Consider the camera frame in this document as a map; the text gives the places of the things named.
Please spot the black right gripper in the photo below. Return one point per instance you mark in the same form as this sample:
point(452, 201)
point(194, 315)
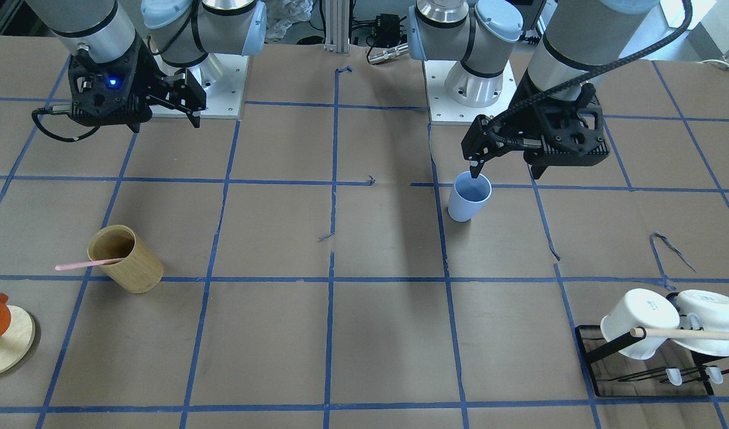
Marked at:
point(145, 77)

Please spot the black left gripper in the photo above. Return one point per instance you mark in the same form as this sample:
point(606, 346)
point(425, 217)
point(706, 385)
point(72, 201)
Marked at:
point(524, 102)

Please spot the light blue plastic cup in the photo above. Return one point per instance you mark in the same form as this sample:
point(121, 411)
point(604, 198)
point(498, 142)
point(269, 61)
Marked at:
point(468, 196)

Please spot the pink chopstick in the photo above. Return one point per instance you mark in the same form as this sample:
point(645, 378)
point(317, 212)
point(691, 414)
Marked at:
point(90, 263)

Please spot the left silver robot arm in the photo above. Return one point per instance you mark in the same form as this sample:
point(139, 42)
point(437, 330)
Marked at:
point(582, 41)

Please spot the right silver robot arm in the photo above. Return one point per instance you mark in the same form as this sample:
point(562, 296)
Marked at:
point(189, 61)

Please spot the silver cylindrical connector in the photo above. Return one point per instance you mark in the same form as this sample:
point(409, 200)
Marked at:
point(388, 54)

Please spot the black electronics box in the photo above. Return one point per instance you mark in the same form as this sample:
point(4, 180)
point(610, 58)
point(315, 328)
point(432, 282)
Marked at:
point(387, 30)

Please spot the bamboo cylindrical holder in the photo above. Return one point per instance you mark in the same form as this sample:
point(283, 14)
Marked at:
point(138, 270)

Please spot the white mug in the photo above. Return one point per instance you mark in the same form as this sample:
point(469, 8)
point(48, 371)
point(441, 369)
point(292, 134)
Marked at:
point(707, 310)
point(639, 308)

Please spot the wooden rack rod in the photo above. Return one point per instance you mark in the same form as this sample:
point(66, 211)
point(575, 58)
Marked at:
point(701, 334)

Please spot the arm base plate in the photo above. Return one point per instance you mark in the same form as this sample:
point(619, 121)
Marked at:
point(444, 110)
point(223, 78)

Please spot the aluminium frame post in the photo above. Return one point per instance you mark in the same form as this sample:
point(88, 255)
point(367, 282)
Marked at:
point(336, 26)

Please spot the black wire cup rack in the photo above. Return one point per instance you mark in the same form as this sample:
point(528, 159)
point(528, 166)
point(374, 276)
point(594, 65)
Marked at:
point(647, 367)

